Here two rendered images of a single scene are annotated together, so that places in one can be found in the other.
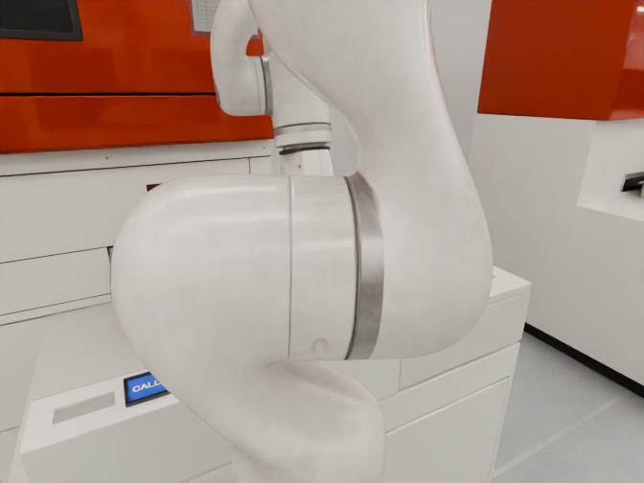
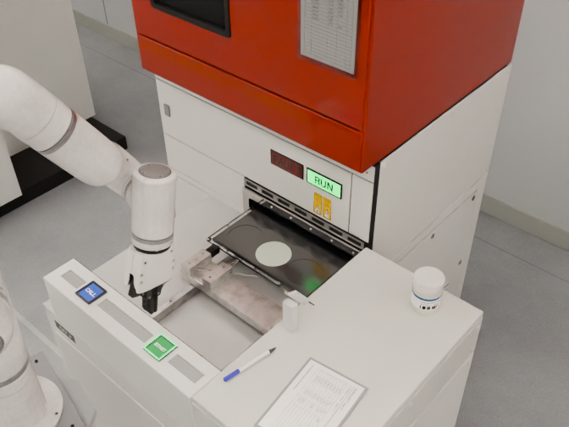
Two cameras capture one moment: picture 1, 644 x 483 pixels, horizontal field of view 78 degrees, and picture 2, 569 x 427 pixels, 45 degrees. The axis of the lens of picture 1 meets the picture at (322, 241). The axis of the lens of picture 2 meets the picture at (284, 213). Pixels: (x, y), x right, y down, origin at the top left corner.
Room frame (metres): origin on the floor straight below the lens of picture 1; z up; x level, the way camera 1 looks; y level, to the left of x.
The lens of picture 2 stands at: (0.49, -1.03, 2.19)
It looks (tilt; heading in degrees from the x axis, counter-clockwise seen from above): 40 degrees down; 70
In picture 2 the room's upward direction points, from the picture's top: 1 degrees counter-clockwise
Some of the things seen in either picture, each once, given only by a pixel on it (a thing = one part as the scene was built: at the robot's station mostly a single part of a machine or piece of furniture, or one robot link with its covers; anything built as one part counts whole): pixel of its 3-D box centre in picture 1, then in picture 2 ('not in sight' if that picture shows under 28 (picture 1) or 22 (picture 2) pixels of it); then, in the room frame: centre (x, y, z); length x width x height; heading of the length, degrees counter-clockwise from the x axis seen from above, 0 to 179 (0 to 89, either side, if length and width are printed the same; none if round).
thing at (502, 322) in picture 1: (379, 273); (345, 372); (0.95, -0.15, 0.89); 0.62 x 0.35 x 0.14; 28
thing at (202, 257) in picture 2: not in sight; (196, 262); (0.72, 0.32, 0.89); 0.08 x 0.03 x 0.03; 28
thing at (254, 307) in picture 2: not in sight; (238, 297); (0.80, 0.19, 0.87); 0.36 x 0.08 x 0.03; 118
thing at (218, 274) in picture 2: not in sight; (217, 275); (0.76, 0.25, 0.89); 0.08 x 0.03 x 0.03; 28
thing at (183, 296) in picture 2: not in sight; (207, 278); (0.75, 0.31, 0.84); 0.50 x 0.02 x 0.03; 28
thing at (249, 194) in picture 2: not in sight; (299, 230); (1.03, 0.35, 0.89); 0.44 x 0.02 x 0.10; 118
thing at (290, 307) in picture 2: not in sight; (295, 303); (0.87, -0.03, 1.03); 0.06 x 0.04 x 0.13; 28
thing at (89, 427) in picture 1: (244, 396); (129, 340); (0.50, 0.12, 0.89); 0.55 x 0.09 x 0.14; 118
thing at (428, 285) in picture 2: not in sight; (427, 291); (1.18, -0.09, 1.01); 0.07 x 0.07 x 0.10
